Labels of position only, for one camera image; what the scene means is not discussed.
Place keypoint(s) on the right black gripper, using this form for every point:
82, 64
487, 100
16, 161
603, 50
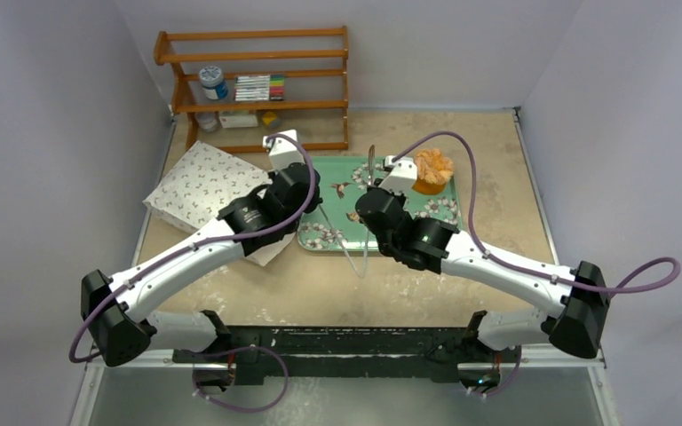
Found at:
373, 200

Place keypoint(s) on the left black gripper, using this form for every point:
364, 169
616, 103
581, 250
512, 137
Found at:
272, 175

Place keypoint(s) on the metal tongs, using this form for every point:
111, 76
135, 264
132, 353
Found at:
359, 272

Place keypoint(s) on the white patterned paper bag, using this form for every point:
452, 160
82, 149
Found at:
201, 183

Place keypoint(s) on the orange fake bread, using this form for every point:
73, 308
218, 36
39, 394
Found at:
434, 171

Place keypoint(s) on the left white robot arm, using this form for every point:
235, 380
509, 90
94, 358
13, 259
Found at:
116, 309

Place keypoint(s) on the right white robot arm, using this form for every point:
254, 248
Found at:
569, 306

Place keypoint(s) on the green floral tray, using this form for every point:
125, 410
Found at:
342, 182

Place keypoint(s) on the yellow grey sharpener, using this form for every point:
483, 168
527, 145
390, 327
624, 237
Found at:
271, 120

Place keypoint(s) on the white small box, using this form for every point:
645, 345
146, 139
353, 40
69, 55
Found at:
238, 119

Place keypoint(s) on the small clear jar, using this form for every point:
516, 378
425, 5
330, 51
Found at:
207, 121

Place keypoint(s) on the pack of coloured markers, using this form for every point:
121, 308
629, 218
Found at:
259, 88

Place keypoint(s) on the wooden shelf rack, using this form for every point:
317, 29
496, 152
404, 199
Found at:
188, 98

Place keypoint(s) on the blue lidded jar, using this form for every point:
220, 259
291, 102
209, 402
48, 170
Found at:
213, 82

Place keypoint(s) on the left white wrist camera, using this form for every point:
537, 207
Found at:
281, 151

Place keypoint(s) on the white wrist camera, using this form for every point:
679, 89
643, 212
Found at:
281, 151
401, 175

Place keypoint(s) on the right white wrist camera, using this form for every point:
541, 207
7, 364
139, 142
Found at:
401, 175

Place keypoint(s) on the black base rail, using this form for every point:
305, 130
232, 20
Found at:
440, 354

